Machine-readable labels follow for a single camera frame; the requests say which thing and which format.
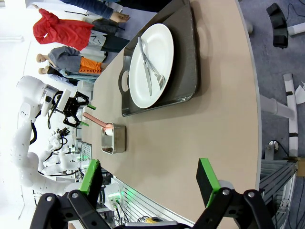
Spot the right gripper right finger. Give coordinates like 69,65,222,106
193,157,275,229

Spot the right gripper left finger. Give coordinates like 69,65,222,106
30,159,112,229

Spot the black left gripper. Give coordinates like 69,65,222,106
63,92,98,127

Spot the dark brown serving tray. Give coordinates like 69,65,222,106
118,0,200,117

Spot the person's left forearm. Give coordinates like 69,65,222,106
78,1,115,20

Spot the person's left hand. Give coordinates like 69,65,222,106
111,12,131,23

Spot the white control box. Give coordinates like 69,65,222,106
104,183,124,210

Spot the rectangular steel container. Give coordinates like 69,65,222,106
101,123,127,155

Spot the child mannequin orange shirt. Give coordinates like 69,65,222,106
36,46,107,75

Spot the silver knife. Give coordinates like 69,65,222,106
137,37,153,97

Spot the mannequin in red jacket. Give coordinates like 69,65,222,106
32,8,131,53

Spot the silver fork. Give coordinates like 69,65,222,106
140,40,167,91

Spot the white round plate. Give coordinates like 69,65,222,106
128,23,174,109

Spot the person in denim jacket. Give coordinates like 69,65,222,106
59,0,172,23

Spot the white table leg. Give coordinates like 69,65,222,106
259,94,295,120

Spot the black foot pedal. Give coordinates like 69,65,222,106
266,2,289,49

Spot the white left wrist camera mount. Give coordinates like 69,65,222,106
58,89,72,113

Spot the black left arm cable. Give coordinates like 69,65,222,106
30,108,52,145

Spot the aluminium profile frame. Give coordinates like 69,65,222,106
259,159,298,229

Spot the white taped post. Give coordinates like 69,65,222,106
283,73,299,153

